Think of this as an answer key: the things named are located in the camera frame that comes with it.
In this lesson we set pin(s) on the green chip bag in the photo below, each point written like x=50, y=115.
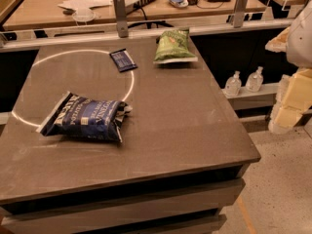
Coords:
x=173, y=47

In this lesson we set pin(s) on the blue potato chip bag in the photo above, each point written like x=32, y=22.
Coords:
x=77, y=116

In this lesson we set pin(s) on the clear sanitizer bottle left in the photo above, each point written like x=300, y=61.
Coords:
x=233, y=85

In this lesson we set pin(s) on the grey metal post left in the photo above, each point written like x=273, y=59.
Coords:
x=121, y=18

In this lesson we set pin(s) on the blue white face mask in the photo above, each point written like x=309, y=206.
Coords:
x=179, y=3

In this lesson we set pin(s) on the blue rxbar blueberry wrapper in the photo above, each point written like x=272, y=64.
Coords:
x=123, y=60

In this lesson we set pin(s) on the grey metal post right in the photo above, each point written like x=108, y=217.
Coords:
x=239, y=13

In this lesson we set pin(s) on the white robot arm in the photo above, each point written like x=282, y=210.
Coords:
x=296, y=41

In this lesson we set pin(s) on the white papers on desk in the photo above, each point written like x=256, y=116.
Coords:
x=78, y=4

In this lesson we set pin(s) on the grey drawer cabinet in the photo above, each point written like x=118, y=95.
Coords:
x=185, y=204

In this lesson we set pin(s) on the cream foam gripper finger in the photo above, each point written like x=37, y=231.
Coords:
x=282, y=120
x=295, y=91

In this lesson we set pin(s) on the grey power strip box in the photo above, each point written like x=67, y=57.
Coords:
x=132, y=5

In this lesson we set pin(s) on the grey metal post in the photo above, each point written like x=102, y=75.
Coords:
x=121, y=18
x=239, y=13

